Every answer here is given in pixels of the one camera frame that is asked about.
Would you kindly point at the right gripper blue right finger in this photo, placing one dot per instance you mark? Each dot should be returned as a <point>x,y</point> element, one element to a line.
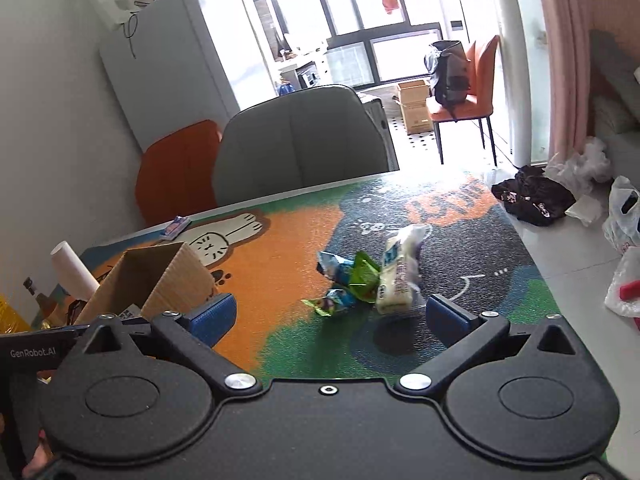
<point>447,321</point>

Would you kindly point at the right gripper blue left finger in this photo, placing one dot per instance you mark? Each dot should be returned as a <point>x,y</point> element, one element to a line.
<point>211,321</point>

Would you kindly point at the white blue snack packet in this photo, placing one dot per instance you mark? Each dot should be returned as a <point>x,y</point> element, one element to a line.
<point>399,281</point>

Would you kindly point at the small green blue snack bag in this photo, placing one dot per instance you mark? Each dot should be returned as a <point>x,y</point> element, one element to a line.
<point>335,301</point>

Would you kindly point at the person's hand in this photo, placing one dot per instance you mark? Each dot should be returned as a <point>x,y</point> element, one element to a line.
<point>42,456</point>

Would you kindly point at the yellow oil bottle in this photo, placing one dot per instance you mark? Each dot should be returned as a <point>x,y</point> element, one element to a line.
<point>10,321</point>

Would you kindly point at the brown glass bottle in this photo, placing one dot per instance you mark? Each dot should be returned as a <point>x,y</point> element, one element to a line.
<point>51,312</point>

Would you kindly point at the cardboard box on table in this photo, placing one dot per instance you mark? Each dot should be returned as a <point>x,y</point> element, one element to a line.
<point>155,279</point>

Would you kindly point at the white paper roll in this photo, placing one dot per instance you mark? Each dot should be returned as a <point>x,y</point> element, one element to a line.
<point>72,273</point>

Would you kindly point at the small blue card box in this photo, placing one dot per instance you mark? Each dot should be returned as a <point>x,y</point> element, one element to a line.
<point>175,228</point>

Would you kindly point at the cartoon cat table mat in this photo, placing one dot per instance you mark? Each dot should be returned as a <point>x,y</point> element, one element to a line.
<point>378,330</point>

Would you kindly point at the black clothes on floor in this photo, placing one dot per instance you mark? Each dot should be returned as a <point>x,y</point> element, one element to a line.
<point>533,198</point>

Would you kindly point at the orange chair beside table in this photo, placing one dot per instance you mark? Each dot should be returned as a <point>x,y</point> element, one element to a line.
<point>176,174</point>

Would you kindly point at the plastic bag with red item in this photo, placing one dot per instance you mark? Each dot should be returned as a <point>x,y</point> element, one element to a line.
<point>622,297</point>

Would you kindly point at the white plastic bag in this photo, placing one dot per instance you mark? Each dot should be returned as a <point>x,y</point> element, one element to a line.
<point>621,228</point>

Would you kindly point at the grey upholstered chair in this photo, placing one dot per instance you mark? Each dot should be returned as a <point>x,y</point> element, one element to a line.
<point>306,138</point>

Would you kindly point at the crumpled white bags on floor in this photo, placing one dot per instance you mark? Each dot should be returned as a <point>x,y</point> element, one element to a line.
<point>578,174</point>

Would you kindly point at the orange chair by window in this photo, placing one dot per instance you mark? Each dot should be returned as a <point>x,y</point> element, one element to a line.
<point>478,104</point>

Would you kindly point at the cardboard box on floor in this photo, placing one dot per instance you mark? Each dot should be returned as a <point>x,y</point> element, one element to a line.
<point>411,96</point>

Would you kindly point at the dark backpack on chair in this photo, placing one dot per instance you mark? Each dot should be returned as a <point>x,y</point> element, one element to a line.
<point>447,69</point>

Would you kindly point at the white refrigerator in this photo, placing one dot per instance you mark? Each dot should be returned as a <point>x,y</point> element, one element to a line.
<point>178,62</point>

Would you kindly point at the grey sofa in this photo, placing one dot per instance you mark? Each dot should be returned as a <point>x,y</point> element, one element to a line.
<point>615,103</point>

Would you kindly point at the pink curtain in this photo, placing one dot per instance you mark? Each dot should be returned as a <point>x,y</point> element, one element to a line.
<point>568,25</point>

